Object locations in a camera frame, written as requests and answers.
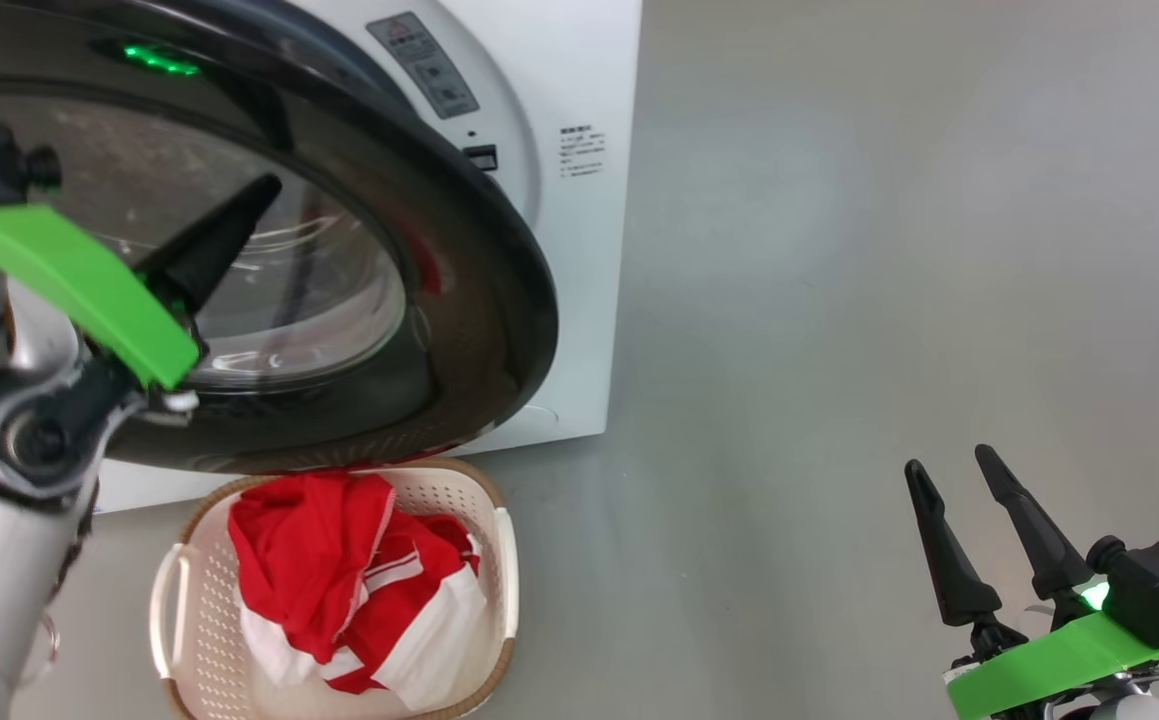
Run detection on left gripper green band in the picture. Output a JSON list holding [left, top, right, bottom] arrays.
[[0, 174, 283, 416]]

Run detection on white washing machine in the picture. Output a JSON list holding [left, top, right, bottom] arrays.
[[94, 0, 643, 513]]

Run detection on red garment wide white panels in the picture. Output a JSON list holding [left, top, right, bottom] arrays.
[[239, 510, 488, 713]]

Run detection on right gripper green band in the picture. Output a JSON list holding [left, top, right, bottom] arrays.
[[904, 444, 1159, 720]]

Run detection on grey warning sticker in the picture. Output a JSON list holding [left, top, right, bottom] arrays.
[[367, 12, 480, 121]]

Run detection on dark washing machine door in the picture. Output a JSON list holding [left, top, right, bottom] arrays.
[[0, 0, 560, 476]]

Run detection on cream perforated laundry basket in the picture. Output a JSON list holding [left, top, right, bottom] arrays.
[[149, 458, 520, 720]]

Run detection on red garment thin white trim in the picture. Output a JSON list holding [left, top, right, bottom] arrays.
[[227, 472, 398, 663]]

